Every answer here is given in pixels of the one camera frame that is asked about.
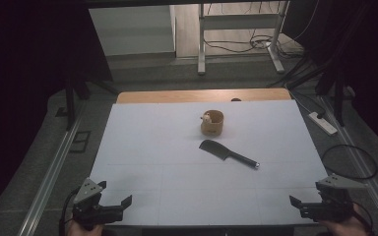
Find white foam board mat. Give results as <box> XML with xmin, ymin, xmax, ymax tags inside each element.
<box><xmin>89</xmin><ymin>99</ymin><xmax>329</xmax><ymax>227</ymax></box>

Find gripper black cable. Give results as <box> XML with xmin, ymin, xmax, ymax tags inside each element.
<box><xmin>350</xmin><ymin>201</ymin><xmax>375</xmax><ymax>236</ymax></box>
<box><xmin>58</xmin><ymin>187</ymin><xmax>80</xmax><ymax>236</ymax></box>

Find person's right hand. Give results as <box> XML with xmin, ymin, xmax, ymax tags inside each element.
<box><xmin>318</xmin><ymin>204</ymin><xmax>372</xmax><ymax>236</ymax></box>

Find white power strip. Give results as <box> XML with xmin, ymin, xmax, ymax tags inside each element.
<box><xmin>308</xmin><ymin>111</ymin><xmax>339</xmax><ymax>137</ymax></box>

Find white metal desk frame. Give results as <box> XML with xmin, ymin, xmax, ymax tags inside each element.
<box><xmin>197</xmin><ymin>0</ymin><xmax>291</xmax><ymax>76</ymax></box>

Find black looped cable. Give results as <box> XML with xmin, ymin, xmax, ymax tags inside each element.
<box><xmin>320</xmin><ymin>144</ymin><xmax>378</xmax><ymax>181</ymax></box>

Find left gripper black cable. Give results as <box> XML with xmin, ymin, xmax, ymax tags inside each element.
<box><xmin>58</xmin><ymin>187</ymin><xmax>80</xmax><ymax>236</ymax></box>

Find black metal stand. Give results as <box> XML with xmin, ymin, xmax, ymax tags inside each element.
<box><xmin>284</xmin><ymin>55</ymin><xmax>357</xmax><ymax>128</ymax></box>
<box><xmin>54</xmin><ymin>73</ymin><xmax>119</xmax><ymax>132</ymax></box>

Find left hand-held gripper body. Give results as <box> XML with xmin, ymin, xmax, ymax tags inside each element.
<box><xmin>72</xmin><ymin>177</ymin><xmax>125</xmax><ymax>231</ymax></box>

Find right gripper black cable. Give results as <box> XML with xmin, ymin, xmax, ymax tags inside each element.
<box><xmin>350</xmin><ymin>201</ymin><xmax>375</xmax><ymax>236</ymax></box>

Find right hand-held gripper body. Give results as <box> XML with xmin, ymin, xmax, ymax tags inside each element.
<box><xmin>298</xmin><ymin>173</ymin><xmax>369</xmax><ymax>224</ymax></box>

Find grey panel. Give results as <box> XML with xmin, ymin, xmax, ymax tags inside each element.
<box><xmin>88</xmin><ymin>4</ymin><xmax>177</xmax><ymax>57</ymax></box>

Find tangled black floor cables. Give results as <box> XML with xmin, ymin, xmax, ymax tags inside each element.
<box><xmin>203</xmin><ymin>0</ymin><xmax>319</xmax><ymax>60</ymax></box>

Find black kitchen knife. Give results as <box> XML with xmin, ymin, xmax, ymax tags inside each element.
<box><xmin>198</xmin><ymin>139</ymin><xmax>261</xmax><ymax>170</ymax></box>

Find person's left hand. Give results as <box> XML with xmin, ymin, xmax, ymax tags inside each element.
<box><xmin>66</xmin><ymin>218</ymin><xmax>105</xmax><ymax>236</ymax></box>

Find aluminium rail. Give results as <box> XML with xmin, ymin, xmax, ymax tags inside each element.
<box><xmin>318</xmin><ymin>95</ymin><xmax>378</xmax><ymax>236</ymax></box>
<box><xmin>17</xmin><ymin>101</ymin><xmax>87</xmax><ymax>236</ymax></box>

